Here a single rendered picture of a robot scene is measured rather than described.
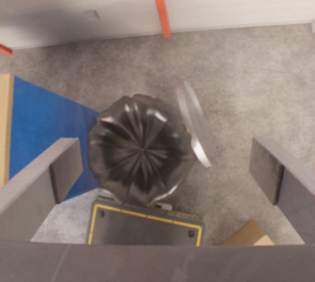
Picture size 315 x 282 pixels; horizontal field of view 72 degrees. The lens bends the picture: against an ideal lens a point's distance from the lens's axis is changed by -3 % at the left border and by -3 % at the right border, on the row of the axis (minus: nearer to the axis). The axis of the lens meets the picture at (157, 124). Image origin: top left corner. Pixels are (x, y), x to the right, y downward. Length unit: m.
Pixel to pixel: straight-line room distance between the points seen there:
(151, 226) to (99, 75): 1.19
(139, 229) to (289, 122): 1.25
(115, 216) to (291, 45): 1.71
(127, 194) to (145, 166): 0.19
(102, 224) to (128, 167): 0.49
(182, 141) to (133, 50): 1.08
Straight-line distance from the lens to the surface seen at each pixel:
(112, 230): 1.51
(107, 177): 1.10
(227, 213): 1.75
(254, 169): 0.17
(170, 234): 1.44
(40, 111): 1.17
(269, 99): 1.81
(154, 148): 1.17
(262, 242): 1.52
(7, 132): 1.01
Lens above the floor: 1.67
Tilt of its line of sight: 80 degrees down
